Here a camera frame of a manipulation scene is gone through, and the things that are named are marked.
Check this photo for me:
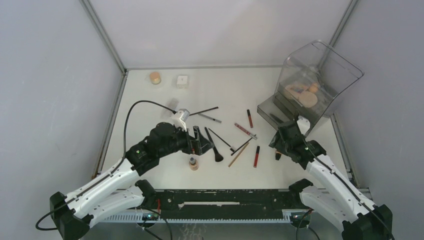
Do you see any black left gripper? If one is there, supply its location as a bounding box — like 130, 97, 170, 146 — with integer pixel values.
158, 123, 214, 158

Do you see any beige foundation bottle black cap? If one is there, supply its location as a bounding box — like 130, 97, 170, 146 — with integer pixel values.
275, 150, 282, 161

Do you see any peach foundation bottle silver pump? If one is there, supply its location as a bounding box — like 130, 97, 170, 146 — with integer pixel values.
189, 157, 199, 171

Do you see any round beige sponge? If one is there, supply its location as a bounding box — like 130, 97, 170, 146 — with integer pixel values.
298, 91, 318, 108

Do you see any clear plastic bottle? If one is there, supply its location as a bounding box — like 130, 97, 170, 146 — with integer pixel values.
160, 98, 179, 119

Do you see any beige beauty blender sponge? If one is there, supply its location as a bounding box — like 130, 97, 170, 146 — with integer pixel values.
308, 82, 321, 94

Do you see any clear acrylic makeup organizer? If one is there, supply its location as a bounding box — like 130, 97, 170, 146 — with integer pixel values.
257, 40, 365, 135

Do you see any white cube box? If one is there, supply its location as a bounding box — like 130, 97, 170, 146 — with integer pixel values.
176, 75, 189, 89

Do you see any round tan jar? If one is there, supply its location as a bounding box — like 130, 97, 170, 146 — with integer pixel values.
149, 71, 162, 85

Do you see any dark green lipstick pencil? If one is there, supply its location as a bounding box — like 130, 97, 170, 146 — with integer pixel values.
270, 113, 284, 124

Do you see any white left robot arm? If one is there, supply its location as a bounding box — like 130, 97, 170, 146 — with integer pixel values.
49, 122, 215, 240

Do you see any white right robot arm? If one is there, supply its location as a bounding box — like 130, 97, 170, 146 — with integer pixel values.
269, 120, 395, 240

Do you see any large black powder brush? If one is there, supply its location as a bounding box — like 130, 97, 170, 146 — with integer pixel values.
204, 127, 224, 163

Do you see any checkered eyeliner pencil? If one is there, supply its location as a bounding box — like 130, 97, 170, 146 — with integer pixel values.
198, 113, 222, 124

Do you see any thin black angled brush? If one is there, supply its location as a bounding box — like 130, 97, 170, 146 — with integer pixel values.
208, 128, 236, 153

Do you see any red black liquid lipstick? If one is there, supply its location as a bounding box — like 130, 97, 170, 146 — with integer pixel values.
253, 145, 261, 168

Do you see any gold slim pencil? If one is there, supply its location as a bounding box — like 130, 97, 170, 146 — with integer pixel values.
228, 142, 250, 168

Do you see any black slim liner brush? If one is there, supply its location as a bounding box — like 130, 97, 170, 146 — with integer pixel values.
231, 137, 253, 156

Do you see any red glitter lip gloss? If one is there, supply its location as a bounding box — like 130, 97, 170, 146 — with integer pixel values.
234, 122, 258, 140

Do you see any orange-red lip gloss tube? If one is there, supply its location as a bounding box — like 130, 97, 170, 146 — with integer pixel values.
246, 109, 254, 128

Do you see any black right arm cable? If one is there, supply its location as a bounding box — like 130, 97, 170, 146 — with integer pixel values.
294, 112, 397, 240

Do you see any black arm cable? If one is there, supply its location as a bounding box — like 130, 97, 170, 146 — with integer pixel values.
35, 100, 178, 232
294, 112, 397, 240

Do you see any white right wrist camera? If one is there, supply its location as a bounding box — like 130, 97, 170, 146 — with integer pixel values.
296, 115, 311, 137

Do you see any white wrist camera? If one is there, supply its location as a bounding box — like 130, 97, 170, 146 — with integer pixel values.
171, 108, 190, 132
296, 115, 311, 137

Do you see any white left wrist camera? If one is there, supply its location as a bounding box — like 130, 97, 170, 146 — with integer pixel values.
171, 108, 190, 132

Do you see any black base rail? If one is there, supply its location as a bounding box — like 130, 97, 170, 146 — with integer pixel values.
138, 189, 309, 220

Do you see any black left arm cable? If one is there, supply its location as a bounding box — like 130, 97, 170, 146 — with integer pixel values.
35, 100, 178, 232

